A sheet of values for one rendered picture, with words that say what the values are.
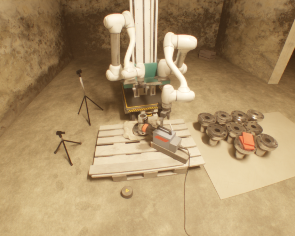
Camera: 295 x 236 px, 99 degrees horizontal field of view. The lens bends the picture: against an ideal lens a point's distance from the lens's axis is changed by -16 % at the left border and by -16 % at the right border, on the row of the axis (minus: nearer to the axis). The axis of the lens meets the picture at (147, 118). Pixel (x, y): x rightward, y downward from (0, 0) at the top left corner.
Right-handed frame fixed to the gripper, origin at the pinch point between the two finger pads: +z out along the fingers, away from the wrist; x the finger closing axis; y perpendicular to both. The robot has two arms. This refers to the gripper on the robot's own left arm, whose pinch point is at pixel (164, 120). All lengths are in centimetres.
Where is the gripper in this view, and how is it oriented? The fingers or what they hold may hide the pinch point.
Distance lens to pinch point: 149.4
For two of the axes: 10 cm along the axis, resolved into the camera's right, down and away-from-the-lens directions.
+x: 5.7, -5.0, 6.6
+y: 8.3, 3.4, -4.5
